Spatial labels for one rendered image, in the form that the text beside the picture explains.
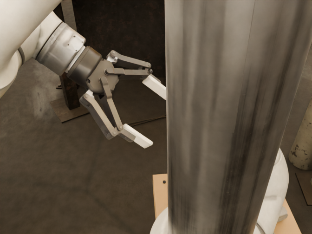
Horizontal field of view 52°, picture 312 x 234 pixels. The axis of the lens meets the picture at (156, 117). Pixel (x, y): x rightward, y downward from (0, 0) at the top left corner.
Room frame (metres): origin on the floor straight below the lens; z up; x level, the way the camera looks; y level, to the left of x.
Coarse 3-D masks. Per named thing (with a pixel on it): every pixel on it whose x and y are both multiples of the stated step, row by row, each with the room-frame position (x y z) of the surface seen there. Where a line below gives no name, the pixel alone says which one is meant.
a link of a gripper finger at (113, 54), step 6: (114, 54) 0.59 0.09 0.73; (120, 54) 0.60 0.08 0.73; (120, 60) 0.59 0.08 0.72; (126, 60) 0.59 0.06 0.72; (132, 60) 0.60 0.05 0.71; (138, 60) 0.61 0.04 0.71; (126, 66) 0.60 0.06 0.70; (132, 66) 0.60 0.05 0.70; (138, 66) 0.60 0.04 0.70; (144, 66) 0.60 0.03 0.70; (150, 66) 0.61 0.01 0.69
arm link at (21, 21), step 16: (0, 0) 0.37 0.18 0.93; (16, 0) 0.37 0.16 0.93; (32, 0) 0.37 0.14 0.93; (48, 0) 0.37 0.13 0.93; (0, 16) 0.36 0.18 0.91; (16, 16) 0.36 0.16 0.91; (32, 16) 0.37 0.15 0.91; (0, 32) 0.36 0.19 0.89; (16, 32) 0.36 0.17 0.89; (0, 48) 0.36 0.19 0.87; (16, 48) 0.37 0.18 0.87; (0, 64) 0.37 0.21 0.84; (16, 64) 0.42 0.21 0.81; (0, 80) 0.38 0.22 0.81; (0, 96) 0.40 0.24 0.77
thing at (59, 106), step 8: (56, 8) 1.32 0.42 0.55; (64, 72) 1.31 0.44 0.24; (64, 80) 1.30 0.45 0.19; (64, 88) 1.31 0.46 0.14; (72, 88) 1.32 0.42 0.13; (64, 96) 1.34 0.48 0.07; (72, 96) 1.32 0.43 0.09; (80, 96) 1.42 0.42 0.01; (56, 104) 1.35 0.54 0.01; (64, 104) 1.35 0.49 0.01; (72, 104) 1.31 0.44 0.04; (80, 104) 1.35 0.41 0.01; (56, 112) 1.28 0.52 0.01; (64, 112) 1.28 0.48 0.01; (72, 112) 1.28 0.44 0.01; (80, 112) 1.28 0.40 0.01; (88, 112) 1.28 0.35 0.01; (64, 120) 1.22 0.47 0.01
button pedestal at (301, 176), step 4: (296, 176) 0.86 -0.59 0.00; (300, 176) 0.86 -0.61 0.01; (304, 176) 0.86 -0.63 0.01; (308, 176) 0.86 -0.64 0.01; (300, 180) 0.84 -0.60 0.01; (304, 180) 0.84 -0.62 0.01; (308, 180) 0.84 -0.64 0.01; (300, 184) 0.81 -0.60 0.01; (304, 184) 0.81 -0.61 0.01; (308, 184) 0.81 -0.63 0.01; (304, 188) 0.79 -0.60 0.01; (308, 188) 0.79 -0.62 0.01; (304, 192) 0.78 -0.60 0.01; (308, 192) 0.78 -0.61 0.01; (304, 196) 0.76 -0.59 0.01; (308, 196) 0.76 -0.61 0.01; (308, 200) 0.74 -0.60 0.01; (308, 204) 0.72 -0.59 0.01
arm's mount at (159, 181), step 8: (160, 176) 0.53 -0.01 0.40; (160, 184) 0.51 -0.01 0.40; (160, 192) 0.48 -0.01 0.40; (160, 200) 0.46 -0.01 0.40; (160, 208) 0.44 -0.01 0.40; (288, 208) 0.43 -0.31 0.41; (288, 216) 0.41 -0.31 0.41; (280, 224) 0.39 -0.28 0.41; (288, 224) 0.39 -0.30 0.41; (296, 224) 0.39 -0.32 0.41; (280, 232) 0.37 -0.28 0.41; (288, 232) 0.37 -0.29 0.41; (296, 232) 0.37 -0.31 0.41
